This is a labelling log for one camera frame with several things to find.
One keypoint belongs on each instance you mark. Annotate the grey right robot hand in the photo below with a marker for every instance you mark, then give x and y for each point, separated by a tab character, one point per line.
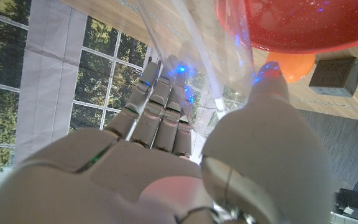
120	174

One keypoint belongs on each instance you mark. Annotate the clear dispenser bottle black pump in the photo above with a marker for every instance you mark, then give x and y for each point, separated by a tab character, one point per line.
204	46

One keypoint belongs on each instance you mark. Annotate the dark grey block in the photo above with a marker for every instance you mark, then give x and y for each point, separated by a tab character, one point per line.
334	76

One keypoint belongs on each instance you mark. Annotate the red bowl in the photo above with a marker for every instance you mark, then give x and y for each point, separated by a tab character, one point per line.
306	25

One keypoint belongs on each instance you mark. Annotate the printed window backdrop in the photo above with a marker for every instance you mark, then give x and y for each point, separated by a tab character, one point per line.
11	77

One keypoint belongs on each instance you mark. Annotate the orange fruit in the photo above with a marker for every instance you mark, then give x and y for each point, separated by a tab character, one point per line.
294	67

